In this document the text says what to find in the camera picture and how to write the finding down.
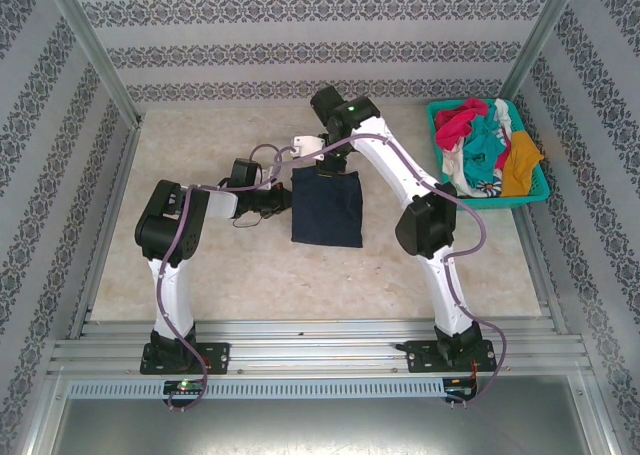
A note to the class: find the aluminium frame post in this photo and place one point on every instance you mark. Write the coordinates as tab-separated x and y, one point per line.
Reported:
90	40
537	40

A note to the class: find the aluminium mounting rail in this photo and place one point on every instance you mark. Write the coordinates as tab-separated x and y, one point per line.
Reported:
320	345

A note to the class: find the navy blue t-shirt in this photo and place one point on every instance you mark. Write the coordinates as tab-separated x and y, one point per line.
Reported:
325	210

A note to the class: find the white floral print t-shirt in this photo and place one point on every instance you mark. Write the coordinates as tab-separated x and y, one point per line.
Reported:
487	187

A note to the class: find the teal plastic laundry basket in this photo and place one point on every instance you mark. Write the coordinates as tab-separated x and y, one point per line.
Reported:
500	202

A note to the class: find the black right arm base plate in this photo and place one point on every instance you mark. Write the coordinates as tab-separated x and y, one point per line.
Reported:
420	357

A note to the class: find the cream white t-shirt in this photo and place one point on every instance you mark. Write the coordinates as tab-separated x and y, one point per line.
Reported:
452	167

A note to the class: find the aluminium side rail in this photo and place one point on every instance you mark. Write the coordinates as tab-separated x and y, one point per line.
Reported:
542	275
127	150

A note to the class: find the mustard yellow t-shirt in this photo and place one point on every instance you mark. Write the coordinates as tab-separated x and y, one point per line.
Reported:
520	165

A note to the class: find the white t-shirt teal print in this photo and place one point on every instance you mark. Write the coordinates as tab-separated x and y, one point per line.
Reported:
504	120

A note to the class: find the grey sheet metal panel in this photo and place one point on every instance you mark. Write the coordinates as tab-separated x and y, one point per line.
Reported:
320	425

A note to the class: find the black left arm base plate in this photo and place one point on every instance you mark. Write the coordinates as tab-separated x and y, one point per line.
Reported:
217	357

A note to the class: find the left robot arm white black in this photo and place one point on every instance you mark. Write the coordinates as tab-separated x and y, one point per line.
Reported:
175	300

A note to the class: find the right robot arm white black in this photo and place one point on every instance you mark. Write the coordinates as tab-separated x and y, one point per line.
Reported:
439	295

